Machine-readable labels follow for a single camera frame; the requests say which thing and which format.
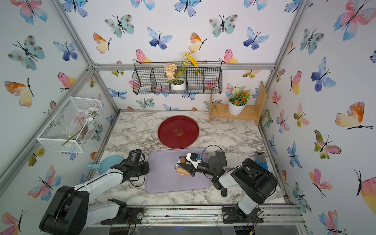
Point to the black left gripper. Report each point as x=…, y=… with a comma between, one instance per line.
x=146, y=166

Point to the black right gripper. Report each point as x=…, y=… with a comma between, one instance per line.
x=192, y=170

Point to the lavender silicone mat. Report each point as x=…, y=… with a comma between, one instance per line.
x=163, y=178

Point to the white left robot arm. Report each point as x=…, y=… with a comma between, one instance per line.
x=70, y=211

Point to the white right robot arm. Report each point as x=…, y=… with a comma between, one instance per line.
x=256, y=181

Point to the teal plastic scoop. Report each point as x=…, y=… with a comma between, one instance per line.
x=105, y=164

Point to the red round tray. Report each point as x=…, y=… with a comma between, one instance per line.
x=178, y=132

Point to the wooden shelf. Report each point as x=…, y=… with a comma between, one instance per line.
x=250, y=112

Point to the pink artificial flower stem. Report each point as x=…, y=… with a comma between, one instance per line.
x=86, y=122

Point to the blue rubber glove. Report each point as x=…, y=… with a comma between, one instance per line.
x=261, y=160

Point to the white ribbed flower pot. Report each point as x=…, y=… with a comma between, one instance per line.
x=236, y=109

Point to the orange flower plant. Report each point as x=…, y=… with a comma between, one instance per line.
x=239, y=97

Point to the green paper packet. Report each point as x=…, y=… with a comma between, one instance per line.
x=266, y=119

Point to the white pot with flowers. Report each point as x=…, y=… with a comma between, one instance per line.
x=177, y=75

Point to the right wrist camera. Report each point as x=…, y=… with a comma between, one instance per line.
x=194, y=158

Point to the black handled strainer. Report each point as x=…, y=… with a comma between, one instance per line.
x=221, y=165

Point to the white mesh wall basket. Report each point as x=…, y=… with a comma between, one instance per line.
x=65, y=123

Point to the black wire wall basket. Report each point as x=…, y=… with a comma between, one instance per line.
x=149, y=79

